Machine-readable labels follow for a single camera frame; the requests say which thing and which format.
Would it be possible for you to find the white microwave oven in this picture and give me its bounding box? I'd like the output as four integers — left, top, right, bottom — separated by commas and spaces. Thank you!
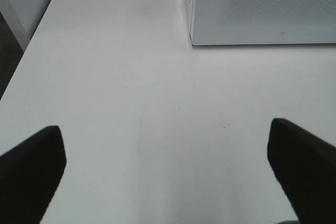
180, 0, 336, 46

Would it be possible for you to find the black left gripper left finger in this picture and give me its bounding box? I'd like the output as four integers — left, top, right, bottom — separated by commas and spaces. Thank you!
1, 125, 67, 223

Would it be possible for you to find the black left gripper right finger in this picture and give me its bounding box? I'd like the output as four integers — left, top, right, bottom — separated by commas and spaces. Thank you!
267, 118, 335, 223

